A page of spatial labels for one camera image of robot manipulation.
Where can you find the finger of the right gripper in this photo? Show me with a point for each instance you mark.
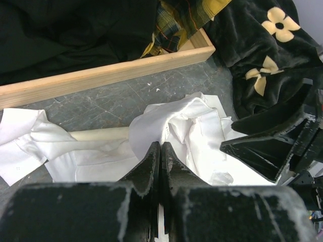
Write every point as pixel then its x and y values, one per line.
pixel 273 116
pixel 270 152

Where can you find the wooden clothes rack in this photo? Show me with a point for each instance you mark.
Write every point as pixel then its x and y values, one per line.
pixel 197 49

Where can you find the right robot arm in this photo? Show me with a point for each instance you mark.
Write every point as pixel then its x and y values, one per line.
pixel 308 186

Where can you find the black floral blanket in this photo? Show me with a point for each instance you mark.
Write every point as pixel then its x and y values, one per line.
pixel 266 51

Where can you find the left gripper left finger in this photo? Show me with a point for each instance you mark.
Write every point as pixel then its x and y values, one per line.
pixel 137 213

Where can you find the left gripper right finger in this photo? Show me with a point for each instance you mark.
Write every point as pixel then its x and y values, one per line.
pixel 176 180

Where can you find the cream folded cloth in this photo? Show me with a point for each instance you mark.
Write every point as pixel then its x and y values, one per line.
pixel 100 139

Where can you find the yellow plaid shirt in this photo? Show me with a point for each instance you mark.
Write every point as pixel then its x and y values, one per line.
pixel 177 21

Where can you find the black hanging shirt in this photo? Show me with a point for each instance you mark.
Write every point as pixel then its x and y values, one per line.
pixel 46 38

